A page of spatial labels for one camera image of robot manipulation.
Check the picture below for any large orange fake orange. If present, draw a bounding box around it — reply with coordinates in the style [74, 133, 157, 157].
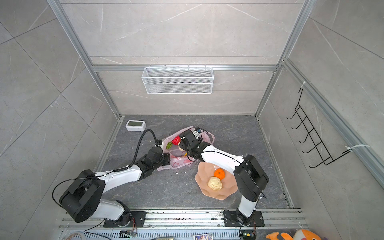
[214, 168, 226, 180]

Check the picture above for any white digital clock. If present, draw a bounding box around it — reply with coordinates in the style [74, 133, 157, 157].
[125, 120, 147, 132]

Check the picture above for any white wire mesh basket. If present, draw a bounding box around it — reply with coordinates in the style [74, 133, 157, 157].
[142, 67, 214, 95]

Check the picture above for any orange plush toy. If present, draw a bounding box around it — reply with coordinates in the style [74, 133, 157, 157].
[266, 229, 322, 240]

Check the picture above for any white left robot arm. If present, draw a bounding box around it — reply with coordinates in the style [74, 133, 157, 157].
[58, 146, 171, 227]

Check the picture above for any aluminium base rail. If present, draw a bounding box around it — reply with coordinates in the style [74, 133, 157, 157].
[58, 209, 309, 240]

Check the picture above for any green fake fruit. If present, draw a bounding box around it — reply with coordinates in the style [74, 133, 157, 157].
[166, 142, 173, 150]

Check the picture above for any pink printed plastic bag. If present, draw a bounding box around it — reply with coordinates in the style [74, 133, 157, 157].
[157, 126, 197, 171]

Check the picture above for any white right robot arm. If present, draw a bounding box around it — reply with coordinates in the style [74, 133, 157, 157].
[177, 130, 269, 226]

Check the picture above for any red fake apple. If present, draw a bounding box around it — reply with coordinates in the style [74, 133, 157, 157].
[171, 136, 181, 146]

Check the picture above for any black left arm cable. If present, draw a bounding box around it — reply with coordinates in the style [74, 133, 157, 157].
[128, 129, 160, 169]

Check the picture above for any black wire hook rack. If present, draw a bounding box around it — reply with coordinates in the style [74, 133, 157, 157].
[286, 89, 370, 169]

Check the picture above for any peach scalloped plastic bowl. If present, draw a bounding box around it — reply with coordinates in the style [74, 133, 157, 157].
[195, 163, 238, 200]

